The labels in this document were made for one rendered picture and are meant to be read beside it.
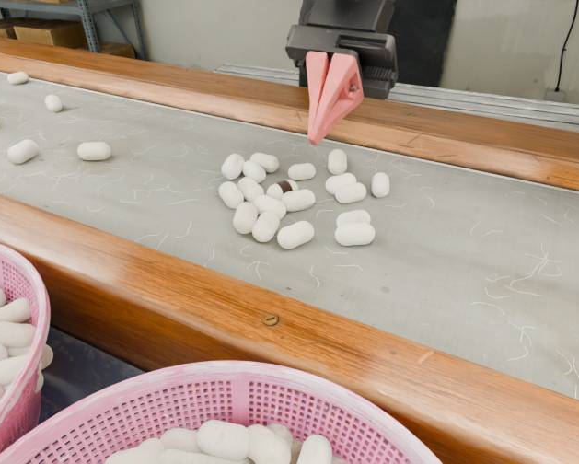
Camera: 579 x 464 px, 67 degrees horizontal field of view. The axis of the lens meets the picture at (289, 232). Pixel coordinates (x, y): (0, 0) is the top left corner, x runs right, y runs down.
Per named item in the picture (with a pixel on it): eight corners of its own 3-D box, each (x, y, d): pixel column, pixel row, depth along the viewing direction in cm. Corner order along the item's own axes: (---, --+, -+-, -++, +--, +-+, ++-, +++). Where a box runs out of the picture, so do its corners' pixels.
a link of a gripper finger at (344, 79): (328, 130, 37) (362, 36, 39) (255, 115, 40) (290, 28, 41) (341, 162, 44) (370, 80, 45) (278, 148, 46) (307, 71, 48)
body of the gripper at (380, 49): (387, 52, 38) (412, -18, 39) (283, 40, 41) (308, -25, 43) (392, 94, 44) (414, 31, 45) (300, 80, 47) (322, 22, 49)
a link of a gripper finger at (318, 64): (354, 134, 36) (388, 39, 38) (279, 120, 39) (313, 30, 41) (364, 168, 43) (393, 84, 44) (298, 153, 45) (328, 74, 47)
